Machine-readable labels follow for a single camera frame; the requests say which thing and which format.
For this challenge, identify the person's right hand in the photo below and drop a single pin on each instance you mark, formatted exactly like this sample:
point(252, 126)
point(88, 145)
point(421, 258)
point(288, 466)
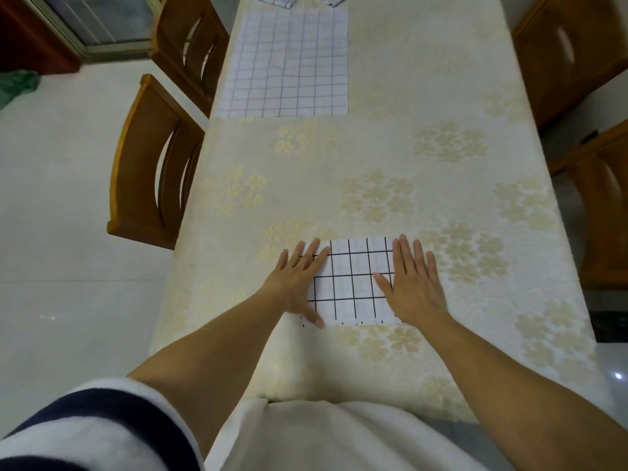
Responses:
point(417, 294)

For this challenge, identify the person's left hand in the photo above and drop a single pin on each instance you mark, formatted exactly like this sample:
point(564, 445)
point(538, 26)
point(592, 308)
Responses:
point(294, 284)

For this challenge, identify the person's left forearm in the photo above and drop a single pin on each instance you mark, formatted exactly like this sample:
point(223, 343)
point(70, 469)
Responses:
point(206, 367)

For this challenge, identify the person's right forearm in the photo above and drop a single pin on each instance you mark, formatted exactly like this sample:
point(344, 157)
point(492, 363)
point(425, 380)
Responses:
point(515, 397)

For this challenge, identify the wooden dining chair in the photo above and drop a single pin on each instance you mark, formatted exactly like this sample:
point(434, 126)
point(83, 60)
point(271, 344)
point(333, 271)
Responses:
point(132, 191)
point(598, 63)
point(608, 215)
point(167, 29)

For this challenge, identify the table with cream floral tablecloth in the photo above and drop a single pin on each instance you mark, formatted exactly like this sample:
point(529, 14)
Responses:
point(417, 68)

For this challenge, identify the small black box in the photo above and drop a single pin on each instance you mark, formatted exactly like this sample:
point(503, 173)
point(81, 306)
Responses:
point(589, 137)

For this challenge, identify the glass sliding door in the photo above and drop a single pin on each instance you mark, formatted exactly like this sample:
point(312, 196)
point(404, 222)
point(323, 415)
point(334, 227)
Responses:
point(98, 19)

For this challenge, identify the green cloth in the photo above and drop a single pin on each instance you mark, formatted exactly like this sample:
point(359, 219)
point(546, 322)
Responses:
point(14, 88)

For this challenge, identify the dark red wooden cabinet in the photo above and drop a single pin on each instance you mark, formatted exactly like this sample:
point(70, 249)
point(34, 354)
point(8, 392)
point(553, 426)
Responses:
point(29, 39)

